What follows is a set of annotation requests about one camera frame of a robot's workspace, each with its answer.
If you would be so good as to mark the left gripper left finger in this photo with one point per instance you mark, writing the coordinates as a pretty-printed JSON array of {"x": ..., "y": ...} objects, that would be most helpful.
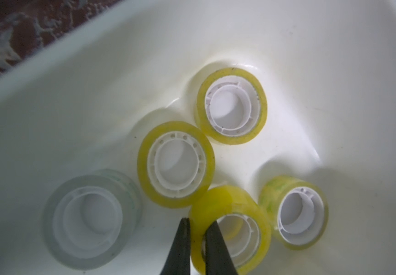
[{"x": 178, "y": 260}]

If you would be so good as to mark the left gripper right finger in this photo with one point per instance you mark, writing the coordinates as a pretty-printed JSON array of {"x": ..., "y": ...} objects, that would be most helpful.
[{"x": 217, "y": 258}]

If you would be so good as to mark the yellow tape roll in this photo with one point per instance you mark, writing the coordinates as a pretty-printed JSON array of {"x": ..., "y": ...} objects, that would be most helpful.
[
  {"x": 175, "y": 164},
  {"x": 223, "y": 201},
  {"x": 231, "y": 106},
  {"x": 297, "y": 210}
]

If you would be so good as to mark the white plastic storage box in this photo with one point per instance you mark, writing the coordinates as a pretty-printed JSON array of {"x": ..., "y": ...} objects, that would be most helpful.
[{"x": 328, "y": 69}]

